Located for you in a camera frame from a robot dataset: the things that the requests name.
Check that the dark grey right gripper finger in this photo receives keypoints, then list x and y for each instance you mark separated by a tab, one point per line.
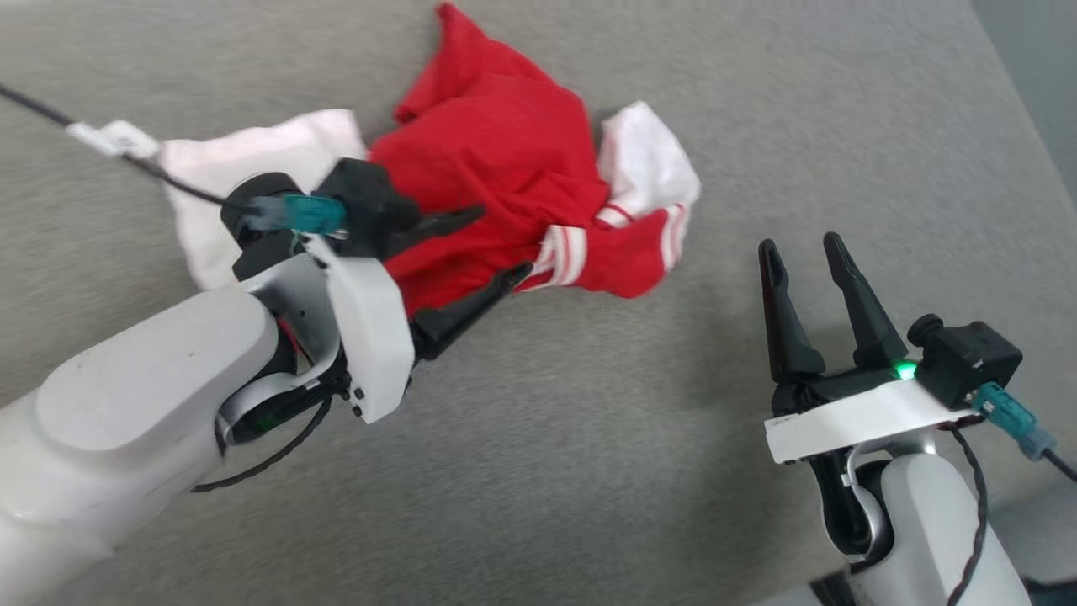
867	320
787	328

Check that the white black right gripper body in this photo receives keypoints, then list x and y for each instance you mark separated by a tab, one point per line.
858	417

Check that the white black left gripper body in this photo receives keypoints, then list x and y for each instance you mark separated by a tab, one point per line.
370	337

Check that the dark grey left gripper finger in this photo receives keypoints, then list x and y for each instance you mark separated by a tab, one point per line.
429	226
463	318

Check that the red and white garment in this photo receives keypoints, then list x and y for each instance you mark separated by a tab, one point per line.
496	160

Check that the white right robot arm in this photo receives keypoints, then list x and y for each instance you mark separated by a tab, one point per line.
934	539

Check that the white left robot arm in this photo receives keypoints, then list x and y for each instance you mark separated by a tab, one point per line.
126	421

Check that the grey fabric sofa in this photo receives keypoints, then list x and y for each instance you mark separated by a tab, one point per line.
589	463

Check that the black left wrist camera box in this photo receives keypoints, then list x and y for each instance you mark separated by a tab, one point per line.
370	198

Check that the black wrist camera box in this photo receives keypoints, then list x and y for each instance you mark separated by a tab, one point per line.
968	358
370	198

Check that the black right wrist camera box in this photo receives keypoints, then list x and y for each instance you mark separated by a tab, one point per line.
968	358

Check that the teal left camera connector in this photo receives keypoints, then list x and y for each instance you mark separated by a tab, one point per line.
303	215

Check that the teal camera connector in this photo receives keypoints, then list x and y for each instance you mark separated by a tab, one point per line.
1005	414
303	215

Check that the teal right camera connector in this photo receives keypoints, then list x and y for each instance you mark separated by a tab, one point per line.
1005	414

